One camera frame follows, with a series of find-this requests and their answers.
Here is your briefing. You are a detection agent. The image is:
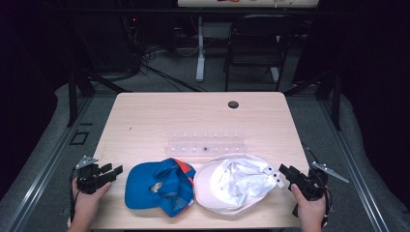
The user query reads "black folding chair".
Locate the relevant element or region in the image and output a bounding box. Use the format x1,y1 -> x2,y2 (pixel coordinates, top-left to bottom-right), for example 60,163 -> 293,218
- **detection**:
223,13 -> 300,93

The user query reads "person's left hand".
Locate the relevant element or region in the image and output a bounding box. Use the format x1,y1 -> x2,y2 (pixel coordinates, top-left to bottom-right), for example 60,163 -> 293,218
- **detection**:
71,177 -> 113,230

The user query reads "blue and orange cap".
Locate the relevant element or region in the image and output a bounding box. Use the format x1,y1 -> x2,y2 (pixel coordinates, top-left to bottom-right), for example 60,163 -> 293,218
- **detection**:
124,157 -> 197,218

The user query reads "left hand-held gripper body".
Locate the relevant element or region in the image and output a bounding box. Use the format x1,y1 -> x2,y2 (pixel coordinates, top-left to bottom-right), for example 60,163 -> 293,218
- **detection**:
74,156 -> 112,195

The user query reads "white desk leg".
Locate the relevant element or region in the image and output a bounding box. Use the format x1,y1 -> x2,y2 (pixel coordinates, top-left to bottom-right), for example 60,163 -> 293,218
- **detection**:
195,16 -> 207,83

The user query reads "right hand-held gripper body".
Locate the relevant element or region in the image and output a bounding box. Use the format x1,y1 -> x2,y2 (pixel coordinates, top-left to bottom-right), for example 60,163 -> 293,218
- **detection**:
289,160 -> 350,201

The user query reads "person's right hand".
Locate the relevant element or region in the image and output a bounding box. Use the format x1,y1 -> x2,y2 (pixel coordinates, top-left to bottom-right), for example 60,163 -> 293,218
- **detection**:
290,183 -> 327,232

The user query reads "bundle of floor cables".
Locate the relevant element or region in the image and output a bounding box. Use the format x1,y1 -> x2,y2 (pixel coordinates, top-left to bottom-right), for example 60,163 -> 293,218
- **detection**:
120,15 -> 207,93

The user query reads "black metal stand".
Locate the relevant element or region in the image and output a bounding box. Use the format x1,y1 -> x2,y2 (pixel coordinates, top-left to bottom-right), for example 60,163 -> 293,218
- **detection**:
66,68 -> 133,128
283,69 -> 342,131

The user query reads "aluminium floor rail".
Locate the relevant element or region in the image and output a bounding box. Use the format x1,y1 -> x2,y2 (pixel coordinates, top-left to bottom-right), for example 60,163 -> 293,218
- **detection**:
317,96 -> 393,232
2,96 -> 95,232

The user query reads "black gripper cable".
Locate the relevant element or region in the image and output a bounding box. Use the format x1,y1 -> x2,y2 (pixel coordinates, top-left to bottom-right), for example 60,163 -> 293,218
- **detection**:
320,186 -> 334,227
69,167 -> 80,223

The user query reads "clear acrylic rack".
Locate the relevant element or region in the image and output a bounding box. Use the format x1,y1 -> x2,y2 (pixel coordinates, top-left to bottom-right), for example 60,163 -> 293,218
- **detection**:
164,130 -> 249,159

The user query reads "white and pink cap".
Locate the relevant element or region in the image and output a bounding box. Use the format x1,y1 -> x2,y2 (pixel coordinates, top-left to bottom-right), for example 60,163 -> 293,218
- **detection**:
192,152 -> 286,217

